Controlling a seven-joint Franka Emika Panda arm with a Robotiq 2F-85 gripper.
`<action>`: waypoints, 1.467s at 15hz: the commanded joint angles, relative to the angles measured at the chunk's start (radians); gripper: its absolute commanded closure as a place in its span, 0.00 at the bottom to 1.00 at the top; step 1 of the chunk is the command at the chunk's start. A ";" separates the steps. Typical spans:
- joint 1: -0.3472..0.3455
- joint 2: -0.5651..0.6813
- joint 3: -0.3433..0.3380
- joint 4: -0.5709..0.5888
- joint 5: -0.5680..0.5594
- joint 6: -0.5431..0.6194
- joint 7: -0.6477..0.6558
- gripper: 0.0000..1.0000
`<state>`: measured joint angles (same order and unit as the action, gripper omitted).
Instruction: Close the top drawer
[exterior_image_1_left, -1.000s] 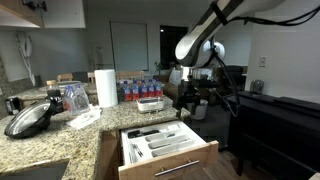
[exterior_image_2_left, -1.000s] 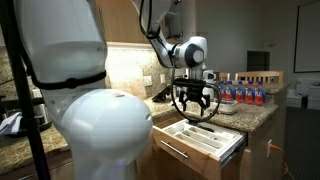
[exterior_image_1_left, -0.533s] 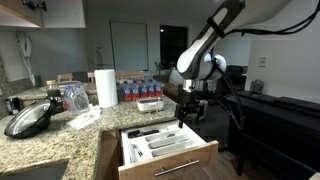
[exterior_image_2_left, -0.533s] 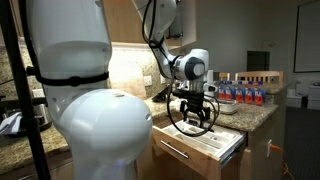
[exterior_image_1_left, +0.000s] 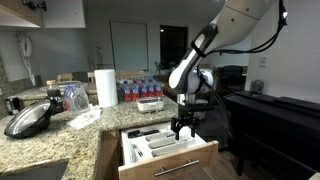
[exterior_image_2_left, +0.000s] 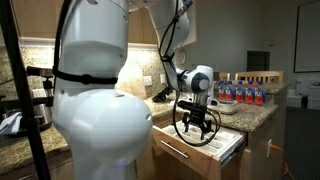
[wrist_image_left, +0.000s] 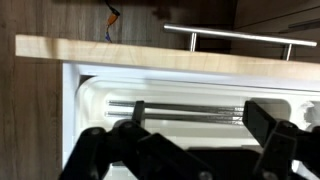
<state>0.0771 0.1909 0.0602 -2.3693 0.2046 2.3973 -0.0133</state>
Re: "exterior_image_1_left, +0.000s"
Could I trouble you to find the narrow wooden chair back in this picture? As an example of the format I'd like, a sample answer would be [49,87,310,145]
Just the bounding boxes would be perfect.
[86,71,96,84]

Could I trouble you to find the black camera on cabinet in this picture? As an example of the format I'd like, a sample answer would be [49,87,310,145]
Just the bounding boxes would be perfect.
[22,0,48,12]

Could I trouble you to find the black piano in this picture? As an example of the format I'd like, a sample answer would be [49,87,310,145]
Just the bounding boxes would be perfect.
[222,90,320,180]

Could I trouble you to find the wooden drawer with cutlery tray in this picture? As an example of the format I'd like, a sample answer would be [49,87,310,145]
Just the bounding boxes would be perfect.
[117,120,220,180]

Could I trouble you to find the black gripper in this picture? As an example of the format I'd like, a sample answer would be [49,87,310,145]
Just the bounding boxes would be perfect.
[170,103,201,141]

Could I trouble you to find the steel bar drawer handle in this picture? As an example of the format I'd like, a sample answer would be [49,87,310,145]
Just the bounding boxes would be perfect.
[154,159,200,178]

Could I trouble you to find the dark window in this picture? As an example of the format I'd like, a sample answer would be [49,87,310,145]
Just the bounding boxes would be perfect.
[159,24,189,70]

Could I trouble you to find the white rectangular dish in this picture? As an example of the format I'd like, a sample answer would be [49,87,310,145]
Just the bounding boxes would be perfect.
[136,96,165,114]

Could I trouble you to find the green house plant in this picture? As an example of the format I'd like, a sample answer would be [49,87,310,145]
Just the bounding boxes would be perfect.
[153,60,168,76]

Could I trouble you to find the white paper napkin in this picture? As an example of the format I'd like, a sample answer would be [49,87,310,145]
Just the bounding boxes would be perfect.
[65,105,103,131]

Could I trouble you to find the silver kitchen appliance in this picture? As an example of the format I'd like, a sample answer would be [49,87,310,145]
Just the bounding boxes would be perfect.
[4,96,23,116]

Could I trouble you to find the blue cap red label bottle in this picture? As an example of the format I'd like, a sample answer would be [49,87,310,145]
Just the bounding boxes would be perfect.
[154,78,163,98]
[147,78,156,98]
[130,79,140,101]
[139,79,149,99]
[121,80,132,102]

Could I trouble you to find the black office chair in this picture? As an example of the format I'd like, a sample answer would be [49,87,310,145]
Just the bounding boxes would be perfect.
[221,65,245,94]

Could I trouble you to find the metal forks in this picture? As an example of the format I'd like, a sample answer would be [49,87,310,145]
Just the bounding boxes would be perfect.
[131,143,145,158]

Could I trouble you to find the white waste bin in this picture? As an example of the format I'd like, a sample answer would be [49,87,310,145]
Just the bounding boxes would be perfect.
[194,99,210,121]

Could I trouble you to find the white plastic cutlery tray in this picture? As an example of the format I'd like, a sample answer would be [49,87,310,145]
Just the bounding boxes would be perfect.
[120,120,207,167]

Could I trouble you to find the gray round device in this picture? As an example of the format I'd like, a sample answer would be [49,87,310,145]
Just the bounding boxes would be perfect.
[249,78,265,95]

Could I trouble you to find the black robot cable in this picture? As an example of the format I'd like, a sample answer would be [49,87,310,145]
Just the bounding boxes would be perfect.
[190,0,289,140]

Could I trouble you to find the wooden base cabinet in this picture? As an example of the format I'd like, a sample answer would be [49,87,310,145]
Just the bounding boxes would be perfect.
[95,129,122,180]

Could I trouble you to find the black cooktop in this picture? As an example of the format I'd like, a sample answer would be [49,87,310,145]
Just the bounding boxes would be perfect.
[0,160,70,180]

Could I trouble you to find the white wall phone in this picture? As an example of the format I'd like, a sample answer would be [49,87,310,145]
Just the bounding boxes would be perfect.
[15,31,37,88]

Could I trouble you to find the black silver cooker lid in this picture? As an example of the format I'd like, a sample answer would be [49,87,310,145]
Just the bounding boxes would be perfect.
[3,99,57,140]

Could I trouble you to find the clear plastic bag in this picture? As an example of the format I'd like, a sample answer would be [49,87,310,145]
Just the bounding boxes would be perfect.
[62,83,91,116]

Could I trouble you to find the wooden upper cabinet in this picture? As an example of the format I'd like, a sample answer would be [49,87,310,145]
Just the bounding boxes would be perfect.
[0,0,45,29]

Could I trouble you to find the black utensil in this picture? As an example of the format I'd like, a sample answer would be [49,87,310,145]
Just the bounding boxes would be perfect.
[127,128,161,140]

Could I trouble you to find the white bowl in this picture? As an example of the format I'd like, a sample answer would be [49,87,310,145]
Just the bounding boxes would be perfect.
[55,80,83,89]

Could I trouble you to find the small wooden chair back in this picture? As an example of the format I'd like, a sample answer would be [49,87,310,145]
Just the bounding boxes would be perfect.
[55,72,74,83]

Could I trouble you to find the glass jar with tan lid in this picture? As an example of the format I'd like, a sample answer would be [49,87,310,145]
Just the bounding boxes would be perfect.
[45,79,63,101]

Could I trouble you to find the white paper towel roll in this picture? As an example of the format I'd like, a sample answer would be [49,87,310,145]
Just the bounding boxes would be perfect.
[93,68,119,109]

